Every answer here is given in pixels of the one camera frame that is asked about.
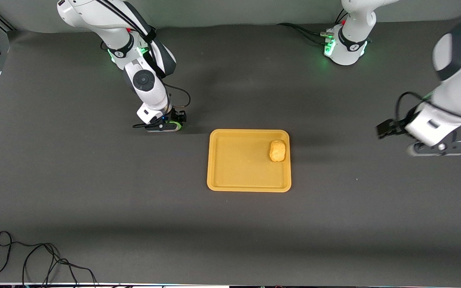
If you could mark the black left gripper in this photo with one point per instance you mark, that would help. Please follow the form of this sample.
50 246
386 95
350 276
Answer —
397 125

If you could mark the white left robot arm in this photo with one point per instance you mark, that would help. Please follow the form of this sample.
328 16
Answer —
458 80

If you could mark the yellow plastic tray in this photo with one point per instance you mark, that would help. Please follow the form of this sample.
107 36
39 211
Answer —
238 164

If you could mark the yellow potato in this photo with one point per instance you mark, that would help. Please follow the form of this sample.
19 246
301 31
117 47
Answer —
277 151

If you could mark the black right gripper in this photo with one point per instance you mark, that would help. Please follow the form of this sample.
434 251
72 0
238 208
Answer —
179 116

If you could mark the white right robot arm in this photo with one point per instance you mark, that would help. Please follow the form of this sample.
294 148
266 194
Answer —
146 80

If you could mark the green apple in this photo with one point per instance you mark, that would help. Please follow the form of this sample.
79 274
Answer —
179 126

